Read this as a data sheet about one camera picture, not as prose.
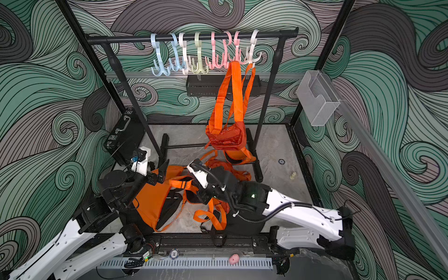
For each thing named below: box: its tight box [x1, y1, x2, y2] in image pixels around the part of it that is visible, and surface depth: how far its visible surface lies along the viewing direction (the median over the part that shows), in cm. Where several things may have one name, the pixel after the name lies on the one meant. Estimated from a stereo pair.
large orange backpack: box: [132, 165, 229, 233], surface depth 77 cm
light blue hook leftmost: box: [150, 33, 171, 77], surface depth 58 cm
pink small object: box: [228, 253, 240, 265], surface depth 70 cm
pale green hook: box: [191, 32, 210, 75], surface depth 59 cm
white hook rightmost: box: [246, 29, 263, 68], surface depth 61 cm
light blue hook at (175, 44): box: [169, 33, 185, 72], surface depth 56 cm
